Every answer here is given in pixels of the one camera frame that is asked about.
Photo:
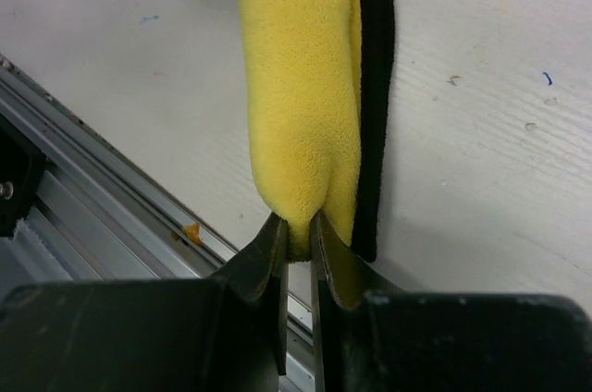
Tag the aluminium mounting rail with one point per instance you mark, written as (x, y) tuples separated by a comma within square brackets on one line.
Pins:
[(98, 217)]

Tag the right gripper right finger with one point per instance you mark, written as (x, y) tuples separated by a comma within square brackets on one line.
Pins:
[(370, 335)]

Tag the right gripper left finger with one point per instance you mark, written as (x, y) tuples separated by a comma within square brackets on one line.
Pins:
[(224, 332)]

